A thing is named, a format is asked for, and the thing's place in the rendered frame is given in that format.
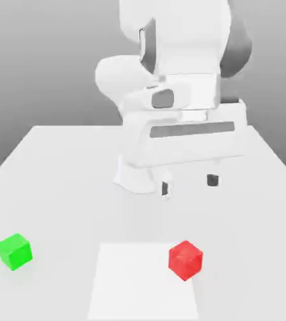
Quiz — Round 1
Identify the small green cube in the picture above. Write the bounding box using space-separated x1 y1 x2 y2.
0 233 34 272

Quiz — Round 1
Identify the small red cube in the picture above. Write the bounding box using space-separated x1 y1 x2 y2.
168 239 204 282

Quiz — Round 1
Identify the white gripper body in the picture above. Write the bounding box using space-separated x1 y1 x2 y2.
122 99 248 169

